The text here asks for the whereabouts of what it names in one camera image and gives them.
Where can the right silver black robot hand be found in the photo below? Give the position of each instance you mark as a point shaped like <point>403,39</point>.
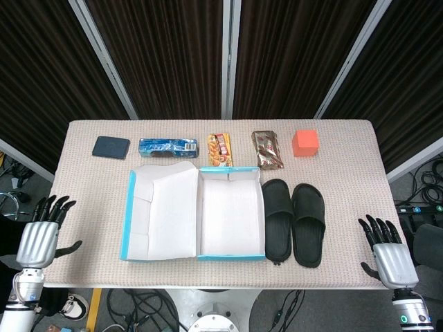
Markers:
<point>394,263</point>

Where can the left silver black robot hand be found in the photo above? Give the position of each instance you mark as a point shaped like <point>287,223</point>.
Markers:
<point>36,242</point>

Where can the black rubber slipper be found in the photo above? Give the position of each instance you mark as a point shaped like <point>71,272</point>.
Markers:
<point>277,204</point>
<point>308,204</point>

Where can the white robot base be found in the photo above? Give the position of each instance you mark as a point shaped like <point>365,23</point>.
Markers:
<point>214,301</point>

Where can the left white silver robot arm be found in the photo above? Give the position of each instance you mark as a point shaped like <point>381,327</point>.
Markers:
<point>20,288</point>

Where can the light blue cardboard shoe box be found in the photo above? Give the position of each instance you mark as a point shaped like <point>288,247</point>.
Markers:
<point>166,214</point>

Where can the blue snack packet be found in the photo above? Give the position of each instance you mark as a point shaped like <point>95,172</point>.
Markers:
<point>169,147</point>

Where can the black power strip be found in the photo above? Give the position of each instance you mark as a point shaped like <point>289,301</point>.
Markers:
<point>418,209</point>

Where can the person in black clothes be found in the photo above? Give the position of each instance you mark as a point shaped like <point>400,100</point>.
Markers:
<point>52,301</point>

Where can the white black sneaker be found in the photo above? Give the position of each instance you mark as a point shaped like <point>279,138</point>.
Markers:
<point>74,306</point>

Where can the beige woven table cloth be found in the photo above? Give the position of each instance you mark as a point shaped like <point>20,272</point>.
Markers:
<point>86,180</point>

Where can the orange cube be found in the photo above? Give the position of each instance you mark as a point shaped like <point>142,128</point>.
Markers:
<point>305,144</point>

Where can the brown gold snack packet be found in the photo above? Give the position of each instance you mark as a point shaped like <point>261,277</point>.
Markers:
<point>268,150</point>

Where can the dark ribbed partition panel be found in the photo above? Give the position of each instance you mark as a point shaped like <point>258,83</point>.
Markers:
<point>38,69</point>
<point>294,55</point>
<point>412,76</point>
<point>166,55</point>

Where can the yellow snack packet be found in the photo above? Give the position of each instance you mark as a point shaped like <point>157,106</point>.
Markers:
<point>219,150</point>

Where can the white partition bottom rail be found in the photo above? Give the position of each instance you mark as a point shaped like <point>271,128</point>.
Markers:
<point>415,160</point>
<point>27,160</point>

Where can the white partition post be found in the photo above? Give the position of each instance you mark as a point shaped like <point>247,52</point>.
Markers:
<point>104,58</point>
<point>230,58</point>
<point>353,58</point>

